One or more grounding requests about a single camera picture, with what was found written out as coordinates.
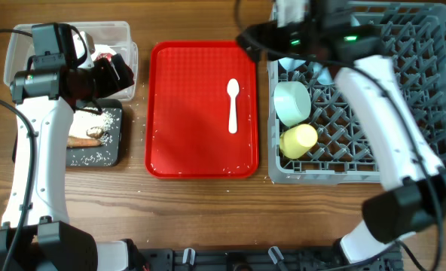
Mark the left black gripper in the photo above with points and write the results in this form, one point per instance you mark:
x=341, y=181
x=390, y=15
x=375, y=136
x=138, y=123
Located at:
x=110, y=83

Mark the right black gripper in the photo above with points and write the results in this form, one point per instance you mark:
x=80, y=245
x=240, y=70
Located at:
x=259, y=31

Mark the blue bowl with rice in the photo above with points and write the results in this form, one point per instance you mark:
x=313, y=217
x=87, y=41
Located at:
x=290, y=64

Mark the pile of rice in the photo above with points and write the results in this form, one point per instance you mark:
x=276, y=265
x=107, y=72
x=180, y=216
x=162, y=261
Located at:
x=83, y=120

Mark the white plastic spoon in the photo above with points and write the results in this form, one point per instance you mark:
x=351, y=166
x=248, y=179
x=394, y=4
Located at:
x=233, y=89

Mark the brown food scrap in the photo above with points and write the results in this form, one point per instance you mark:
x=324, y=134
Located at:
x=95, y=132

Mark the large light blue plate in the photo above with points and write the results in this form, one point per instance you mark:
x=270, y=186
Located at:
x=323, y=74

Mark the green bowl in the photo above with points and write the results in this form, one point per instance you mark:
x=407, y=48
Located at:
x=292, y=102

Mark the yellow plastic cup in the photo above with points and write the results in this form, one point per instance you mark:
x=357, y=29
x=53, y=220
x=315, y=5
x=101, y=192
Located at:
x=298, y=140

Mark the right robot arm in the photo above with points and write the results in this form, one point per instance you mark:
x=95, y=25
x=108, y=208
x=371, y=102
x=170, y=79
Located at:
x=412, y=175

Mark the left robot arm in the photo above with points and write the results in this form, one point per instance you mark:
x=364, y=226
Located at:
x=35, y=233

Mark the black waste tray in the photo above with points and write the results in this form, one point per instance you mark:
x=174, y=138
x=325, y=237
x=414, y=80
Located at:
x=95, y=154

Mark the grey dishwasher rack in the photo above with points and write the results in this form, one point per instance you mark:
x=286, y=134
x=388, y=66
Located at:
x=414, y=35

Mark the red snack wrapper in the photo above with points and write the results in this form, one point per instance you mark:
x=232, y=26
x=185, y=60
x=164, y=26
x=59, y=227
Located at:
x=107, y=56

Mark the clear plastic bin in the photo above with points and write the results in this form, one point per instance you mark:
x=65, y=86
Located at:
x=115, y=34

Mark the carrot piece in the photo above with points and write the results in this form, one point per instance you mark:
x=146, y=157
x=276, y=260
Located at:
x=74, y=142

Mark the red plastic tray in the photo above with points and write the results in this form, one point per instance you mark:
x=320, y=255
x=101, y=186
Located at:
x=188, y=111

